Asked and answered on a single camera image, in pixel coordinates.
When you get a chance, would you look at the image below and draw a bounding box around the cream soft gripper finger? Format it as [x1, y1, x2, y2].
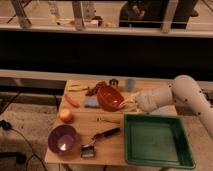
[119, 93, 138, 112]

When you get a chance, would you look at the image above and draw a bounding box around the red-orange bowl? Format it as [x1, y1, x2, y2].
[97, 86, 124, 112]

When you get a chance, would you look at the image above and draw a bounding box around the black power cable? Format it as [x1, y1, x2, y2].
[0, 119, 49, 171]

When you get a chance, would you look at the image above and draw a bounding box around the green plastic tray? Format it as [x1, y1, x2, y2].
[124, 114, 195, 170]

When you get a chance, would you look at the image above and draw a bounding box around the yellow banana toy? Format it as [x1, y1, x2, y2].
[68, 84, 89, 92]

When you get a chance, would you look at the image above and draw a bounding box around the cloth-covered white gripper body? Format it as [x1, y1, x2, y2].
[135, 87, 173, 112]

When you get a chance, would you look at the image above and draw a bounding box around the blue sponge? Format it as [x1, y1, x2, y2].
[84, 98, 99, 108]

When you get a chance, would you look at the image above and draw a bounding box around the light blue lid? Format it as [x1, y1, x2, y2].
[151, 106, 170, 115]

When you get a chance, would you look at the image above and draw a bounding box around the black-handled spatula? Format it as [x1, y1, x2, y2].
[81, 127, 120, 158]

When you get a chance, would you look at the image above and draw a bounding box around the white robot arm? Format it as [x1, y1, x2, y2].
[119, 75, 213, 139]

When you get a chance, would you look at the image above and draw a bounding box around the blue plastic cup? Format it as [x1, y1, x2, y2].
[125, 79, 136, 92]

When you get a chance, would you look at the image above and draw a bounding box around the orange carrot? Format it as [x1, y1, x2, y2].
[64, 94, 80, 108]

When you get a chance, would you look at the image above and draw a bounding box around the small metal fork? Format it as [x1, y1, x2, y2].
[96, 117, 120, 124]

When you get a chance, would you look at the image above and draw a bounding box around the red-yellow apple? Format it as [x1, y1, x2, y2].
[59, 109, 73, 123]

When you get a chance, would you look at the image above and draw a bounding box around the purple bowl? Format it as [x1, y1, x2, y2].
[48, 124, 78, 155]

